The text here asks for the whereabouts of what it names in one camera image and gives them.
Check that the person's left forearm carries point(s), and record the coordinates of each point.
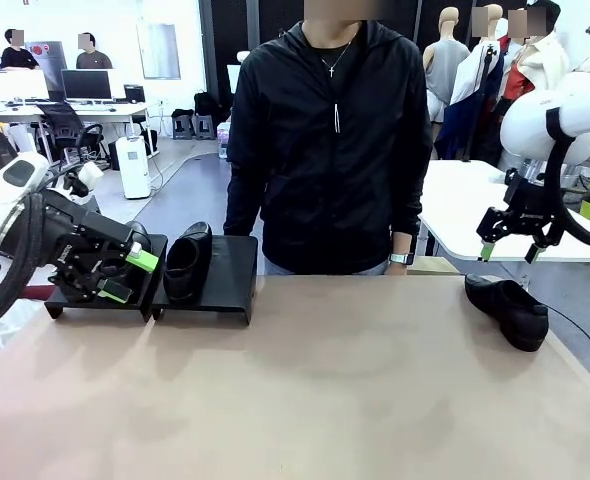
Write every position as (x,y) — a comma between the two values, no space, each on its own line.
(412,200)

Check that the mannequin red top cream jacket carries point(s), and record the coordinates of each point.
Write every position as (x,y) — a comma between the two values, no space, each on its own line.
(520,82)

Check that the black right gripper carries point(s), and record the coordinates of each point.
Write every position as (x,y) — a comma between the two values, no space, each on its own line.
(522,210)

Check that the black backpack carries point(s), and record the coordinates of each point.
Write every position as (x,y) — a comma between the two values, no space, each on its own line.
(206,107)

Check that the white table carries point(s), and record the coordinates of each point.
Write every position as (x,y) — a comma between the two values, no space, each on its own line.
(455,200)

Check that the silver wristwatch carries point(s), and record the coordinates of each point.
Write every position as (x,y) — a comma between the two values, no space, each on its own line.
(401,258)

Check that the small grey stool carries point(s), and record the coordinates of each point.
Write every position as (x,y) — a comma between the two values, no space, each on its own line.
(205,127)
(183,127)

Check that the black tripod pole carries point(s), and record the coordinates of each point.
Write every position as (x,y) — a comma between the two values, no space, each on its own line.
(488,65)

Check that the brown cardboard box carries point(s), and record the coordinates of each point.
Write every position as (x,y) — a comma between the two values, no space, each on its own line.
(435,267)

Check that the person's right forearm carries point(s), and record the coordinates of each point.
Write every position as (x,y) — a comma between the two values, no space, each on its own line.
(242,200)

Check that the white office desk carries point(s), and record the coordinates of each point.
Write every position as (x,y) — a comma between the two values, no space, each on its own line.
(120,107)

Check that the white air purifier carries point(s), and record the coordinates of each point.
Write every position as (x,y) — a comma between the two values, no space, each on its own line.
(132,170)

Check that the person's left hand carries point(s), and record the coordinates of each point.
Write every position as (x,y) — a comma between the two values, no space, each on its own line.
(400,270)

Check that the mannequin grey tank top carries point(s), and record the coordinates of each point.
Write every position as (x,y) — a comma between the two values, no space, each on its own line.
(450,55)

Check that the man in brown shirt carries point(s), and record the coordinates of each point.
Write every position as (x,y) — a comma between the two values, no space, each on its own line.
(95,60)

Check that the grey wall panel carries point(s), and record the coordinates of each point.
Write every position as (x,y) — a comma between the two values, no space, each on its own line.
(159,50)

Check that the person in black jacket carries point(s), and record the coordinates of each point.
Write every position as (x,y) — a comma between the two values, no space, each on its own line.
(325,150)

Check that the black computer monitor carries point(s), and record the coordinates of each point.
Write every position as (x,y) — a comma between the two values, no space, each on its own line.
(86,85)

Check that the black shoe stand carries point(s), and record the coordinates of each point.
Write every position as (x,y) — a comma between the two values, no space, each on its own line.
(230,280)
(150,295)

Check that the small black monitor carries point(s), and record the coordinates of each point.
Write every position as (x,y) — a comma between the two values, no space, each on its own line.
(134,94)

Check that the white desk partition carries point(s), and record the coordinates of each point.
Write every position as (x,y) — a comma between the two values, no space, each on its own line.
(10,85)

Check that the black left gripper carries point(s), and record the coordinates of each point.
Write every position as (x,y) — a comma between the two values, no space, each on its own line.
(70,225)

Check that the clear plastic storage box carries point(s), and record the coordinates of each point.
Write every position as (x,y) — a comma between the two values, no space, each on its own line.
(223,140)

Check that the dark red cloth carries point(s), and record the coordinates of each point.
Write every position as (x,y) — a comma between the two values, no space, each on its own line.
(35,291)

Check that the mannequin white navy jacket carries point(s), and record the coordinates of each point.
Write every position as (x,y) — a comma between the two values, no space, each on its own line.
(470,85)

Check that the man in black shirt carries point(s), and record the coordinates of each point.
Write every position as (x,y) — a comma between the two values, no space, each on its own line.
(20,59)

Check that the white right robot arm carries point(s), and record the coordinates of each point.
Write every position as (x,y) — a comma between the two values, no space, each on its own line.
(530,125)

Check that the grey cabinet red sticker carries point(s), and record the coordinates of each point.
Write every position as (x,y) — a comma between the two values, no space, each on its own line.
(50,65)

